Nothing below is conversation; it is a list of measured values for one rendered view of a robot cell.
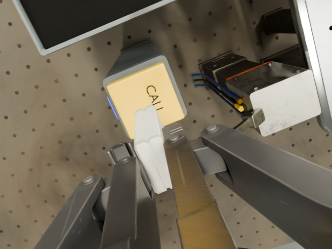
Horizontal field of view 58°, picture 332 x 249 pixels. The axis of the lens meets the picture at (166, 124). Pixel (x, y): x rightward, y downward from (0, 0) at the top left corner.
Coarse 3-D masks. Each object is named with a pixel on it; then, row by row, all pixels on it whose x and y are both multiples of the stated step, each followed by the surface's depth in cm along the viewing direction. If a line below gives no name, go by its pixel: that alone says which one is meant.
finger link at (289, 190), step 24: (216, 144) 12; (240, 144) 12; (264, 144) 11; (240, 168) 11; (264, 168) 9; (288, 168) 9; (312, 168) 9; (240, 192) 12; (264, 192) 10; (288, 192) 8; (312, 192) 8; (264, 216) 11; (288, 216) 9; (312, 216) 8; (312, 240) 8
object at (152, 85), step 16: (160, 64) 28; (128, 80) 28; (144, 80) 29; (160, 80) 29; (112, 96) 29; (128, 96) 29; (144, 96) 29; (160, 96) 29; (176, 96) 29; (128, 112) 29; (160, 112) 30; (176, 112) 30; (128, 128) 30
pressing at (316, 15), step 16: (304, 0) 43; (320, 0) 43; (304, 16) 44; (320, 16) 44; (304, 32) 44; (320, 32) 45; (304, 48) 45; (320, 48) 46; (304, 64) 47; (320, 64) 46; (320, 80) 47; (320, 96) 48
